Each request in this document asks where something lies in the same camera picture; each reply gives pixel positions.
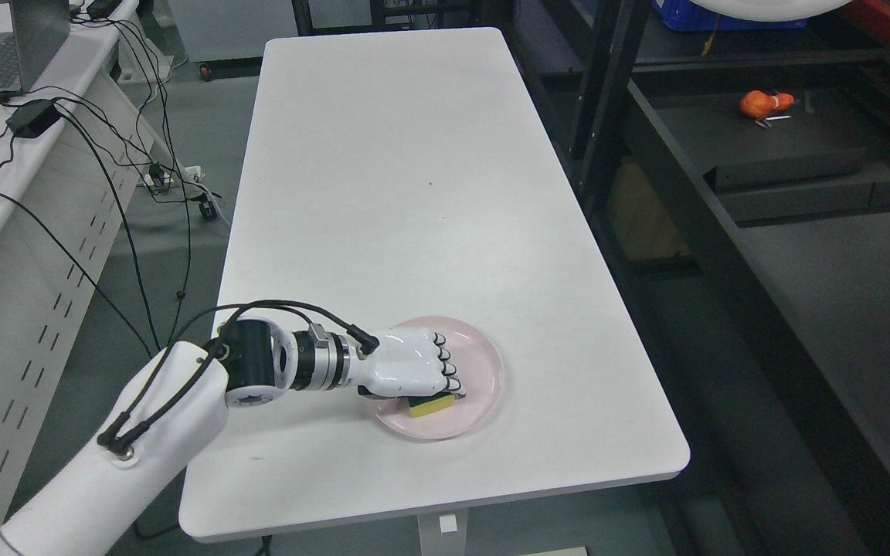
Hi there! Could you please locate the white robotic left hand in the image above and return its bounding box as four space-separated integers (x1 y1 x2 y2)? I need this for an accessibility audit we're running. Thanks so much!
347 327 466 398

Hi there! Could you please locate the black cable on floor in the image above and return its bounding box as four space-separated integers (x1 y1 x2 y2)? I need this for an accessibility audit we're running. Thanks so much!
0 15 222 541

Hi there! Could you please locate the pink round plate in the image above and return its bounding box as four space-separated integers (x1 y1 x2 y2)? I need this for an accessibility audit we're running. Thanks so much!
369 316 504 441

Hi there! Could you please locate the orange toy object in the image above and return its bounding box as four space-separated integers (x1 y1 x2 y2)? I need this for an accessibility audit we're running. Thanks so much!
739 90 795 120

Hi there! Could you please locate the blue plastic crate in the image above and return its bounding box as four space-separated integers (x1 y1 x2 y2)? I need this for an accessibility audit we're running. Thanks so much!
652 1 808 32

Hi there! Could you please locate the green yellow sponge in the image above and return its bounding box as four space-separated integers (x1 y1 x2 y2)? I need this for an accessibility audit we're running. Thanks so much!
406 392 457 419

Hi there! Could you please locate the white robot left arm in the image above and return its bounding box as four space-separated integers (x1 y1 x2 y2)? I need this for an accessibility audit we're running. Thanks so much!
0 300 410 555

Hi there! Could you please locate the white power strip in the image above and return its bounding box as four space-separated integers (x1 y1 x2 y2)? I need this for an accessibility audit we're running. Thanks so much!
141 163 205 194

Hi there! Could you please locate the black power adapter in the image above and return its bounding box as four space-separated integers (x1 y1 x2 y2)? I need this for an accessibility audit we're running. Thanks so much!
5 99 61 140

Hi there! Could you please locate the white side desk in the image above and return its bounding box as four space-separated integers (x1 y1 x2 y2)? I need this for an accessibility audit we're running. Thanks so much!
0 1 163 524

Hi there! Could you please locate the grey laptop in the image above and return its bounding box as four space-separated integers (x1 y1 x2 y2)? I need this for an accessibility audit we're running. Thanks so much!
0 1 70 96

